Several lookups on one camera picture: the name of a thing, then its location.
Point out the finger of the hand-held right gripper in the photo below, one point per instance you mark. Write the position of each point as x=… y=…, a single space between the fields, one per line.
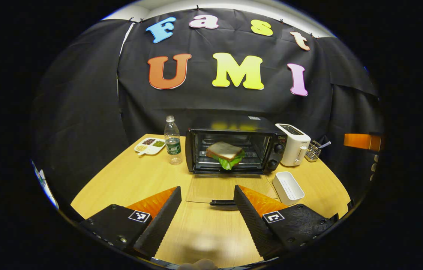
x=361 y=141

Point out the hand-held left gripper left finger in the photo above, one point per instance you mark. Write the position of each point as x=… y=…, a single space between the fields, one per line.
x=159 y=225

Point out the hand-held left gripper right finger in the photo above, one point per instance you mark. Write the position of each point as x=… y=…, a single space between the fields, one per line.
x=254 y=221

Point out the lettuce sandwich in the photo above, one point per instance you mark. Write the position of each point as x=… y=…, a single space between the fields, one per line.
x=224 y=152

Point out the black electric oven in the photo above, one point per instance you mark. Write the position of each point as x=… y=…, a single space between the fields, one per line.
x=234 y=129

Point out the white rectangular dish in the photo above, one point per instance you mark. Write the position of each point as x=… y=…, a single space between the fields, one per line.
x=288 y=187

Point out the white toaster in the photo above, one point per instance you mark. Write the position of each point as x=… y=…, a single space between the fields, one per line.
x=292 y=144

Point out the clear plastic water bottle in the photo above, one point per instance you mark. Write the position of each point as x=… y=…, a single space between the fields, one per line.
x=174 y=150

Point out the white divided snack plate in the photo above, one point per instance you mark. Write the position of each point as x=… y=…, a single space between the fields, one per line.
x=149 y=146

